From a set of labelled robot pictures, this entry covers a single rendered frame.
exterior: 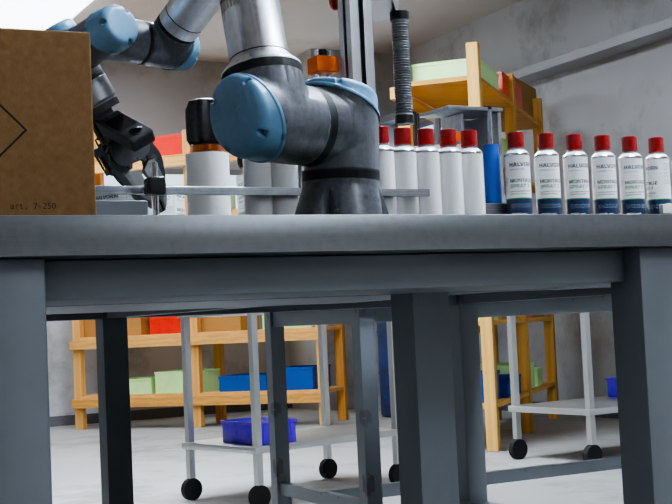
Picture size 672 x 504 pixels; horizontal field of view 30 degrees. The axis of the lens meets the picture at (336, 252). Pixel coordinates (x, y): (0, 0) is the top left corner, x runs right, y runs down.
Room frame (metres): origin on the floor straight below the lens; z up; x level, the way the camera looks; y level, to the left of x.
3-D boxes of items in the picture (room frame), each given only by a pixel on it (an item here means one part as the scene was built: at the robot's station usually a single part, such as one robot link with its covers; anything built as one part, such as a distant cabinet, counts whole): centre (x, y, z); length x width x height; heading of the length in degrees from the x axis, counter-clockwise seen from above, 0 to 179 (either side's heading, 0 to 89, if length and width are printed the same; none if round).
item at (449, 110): (2.60, -0.27, 1.14); 0.14 x 0.11 x 0.01; 118
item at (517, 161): (2.55, -0.38, 0.98); 0.05 x 0.05 x 0.20
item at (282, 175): (2.30, 0.09, 0.98); 0.05 x 0.05 x 0.20
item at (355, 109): (1.84, -0.01, 1.00); 0.13 x 0.12 x 0.14; 135
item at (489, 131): (2.60, -0.28, 1.01); 0.14 x 0.13 x 0.26; 118
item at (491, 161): (2.58, -0.33, 0.98); 0.03 x 0.03 x 0.17
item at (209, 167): (2.53, 0.25, 1.03); 0.09 x 0.09 x 0.30
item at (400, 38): (2.31, -0.14, 1.18); 0.04 x 0.04 x 0.21
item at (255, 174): (2.28, 0.14, 0.98); 0.05 x 0.05 x 0.20
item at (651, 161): (2.72, -0.71, 0.98); 0.05 x 0.05 x 0.20
